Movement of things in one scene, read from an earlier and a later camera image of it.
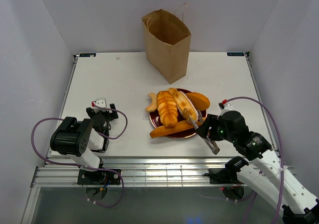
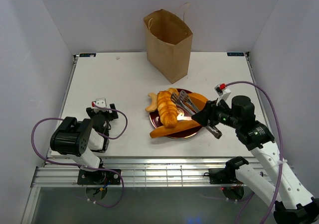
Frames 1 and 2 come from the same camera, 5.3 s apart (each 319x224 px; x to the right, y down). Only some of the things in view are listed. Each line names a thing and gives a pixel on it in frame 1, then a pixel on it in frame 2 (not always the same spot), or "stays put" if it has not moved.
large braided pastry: x=167 y=108 stays put
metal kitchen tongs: x=211 y=145 → x=183 y=100
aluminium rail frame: x=158 y=172 stays put
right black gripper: x=211 y=120 → x=208 y=113
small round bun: x=173 y=90 stays put
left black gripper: x=111 y=115 stays put
